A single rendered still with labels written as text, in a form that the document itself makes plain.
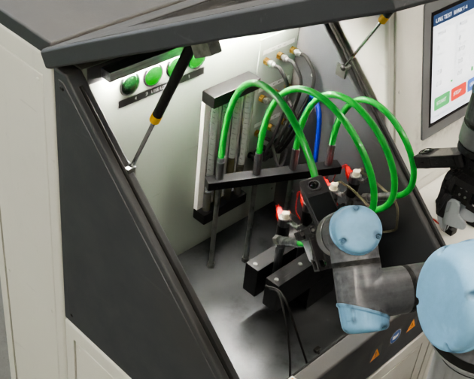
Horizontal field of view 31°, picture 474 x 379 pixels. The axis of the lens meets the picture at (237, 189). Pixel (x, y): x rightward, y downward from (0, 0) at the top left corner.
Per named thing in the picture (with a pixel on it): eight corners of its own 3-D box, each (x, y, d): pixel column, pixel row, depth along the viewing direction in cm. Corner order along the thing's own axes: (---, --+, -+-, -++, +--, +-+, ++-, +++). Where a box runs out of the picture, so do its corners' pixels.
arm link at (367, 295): (420, 325, 130) (409, 253, 131) (351, 335, 127) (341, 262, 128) (398, 325, 138) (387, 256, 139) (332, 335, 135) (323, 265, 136)
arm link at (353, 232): (338, 262, 127) (329, 205, 128) (323, 265, 138) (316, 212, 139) (390, 256, 128) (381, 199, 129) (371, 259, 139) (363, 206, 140)
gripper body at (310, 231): (311, 272, 154) (325, 271, 142) (298, 226, 155) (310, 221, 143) (351, 260, 155) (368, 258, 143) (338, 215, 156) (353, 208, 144)
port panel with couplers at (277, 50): (256, 158, 210) (271, 45, 191) (246, 152, 211) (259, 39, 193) (292, 140, 217) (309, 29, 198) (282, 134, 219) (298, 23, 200)
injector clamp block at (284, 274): (270, 334, 194) (278, 286, 185) (239, 310, 199) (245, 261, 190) (363, 268, 214) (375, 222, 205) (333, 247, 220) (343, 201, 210)
